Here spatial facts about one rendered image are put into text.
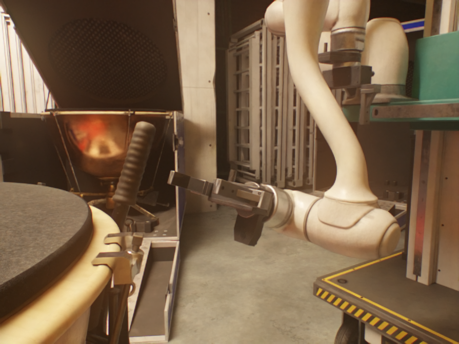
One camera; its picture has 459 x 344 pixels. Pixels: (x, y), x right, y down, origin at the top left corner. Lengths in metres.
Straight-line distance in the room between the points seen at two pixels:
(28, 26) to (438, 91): 2.40
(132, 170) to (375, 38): 0.96
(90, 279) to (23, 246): 0.06
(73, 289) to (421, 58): 1.27
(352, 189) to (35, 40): 2.50
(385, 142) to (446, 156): 3.09
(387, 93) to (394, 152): 3.21
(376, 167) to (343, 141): 3.82
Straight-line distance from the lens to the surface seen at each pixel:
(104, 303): 0.64
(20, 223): 0.40
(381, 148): 4.52
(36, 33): 2.85
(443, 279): 1.52
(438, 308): 1.36
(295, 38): 0.82
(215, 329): 1.70
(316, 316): 1.84
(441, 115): 1.16
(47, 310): 0.27
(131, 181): 0.56
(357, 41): 1.05
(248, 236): 0.74
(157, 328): 1.71
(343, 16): 1.05
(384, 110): 1.25
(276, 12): 1.13
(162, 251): 2.31
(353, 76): 1.03
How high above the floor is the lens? 0.90
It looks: 8 degrees down
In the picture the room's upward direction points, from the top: straight up
